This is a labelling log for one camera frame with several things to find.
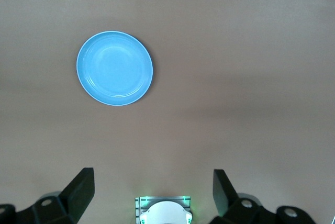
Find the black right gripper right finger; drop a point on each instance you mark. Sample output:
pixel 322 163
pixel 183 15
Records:
pixel 235 208

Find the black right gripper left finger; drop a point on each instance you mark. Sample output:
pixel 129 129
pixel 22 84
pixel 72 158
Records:
pixel 68 205

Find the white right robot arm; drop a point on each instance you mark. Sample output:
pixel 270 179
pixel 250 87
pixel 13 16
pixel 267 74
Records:
pixel 165 213

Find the blue round plate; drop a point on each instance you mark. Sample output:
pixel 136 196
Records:
pixel 115 68

